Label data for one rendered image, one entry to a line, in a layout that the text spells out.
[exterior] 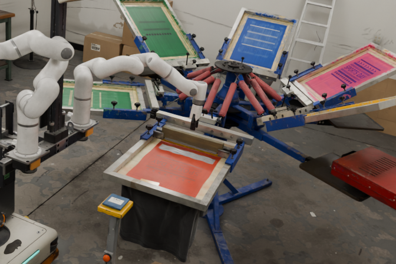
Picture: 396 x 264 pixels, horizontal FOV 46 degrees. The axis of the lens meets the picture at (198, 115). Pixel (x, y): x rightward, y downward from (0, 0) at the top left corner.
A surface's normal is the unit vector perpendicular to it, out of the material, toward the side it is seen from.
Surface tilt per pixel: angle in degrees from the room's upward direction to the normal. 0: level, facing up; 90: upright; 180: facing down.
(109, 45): 88
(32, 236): 0
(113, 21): 90
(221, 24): 90
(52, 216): 0
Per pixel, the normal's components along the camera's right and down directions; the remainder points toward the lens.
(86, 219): 0.15, -0.91
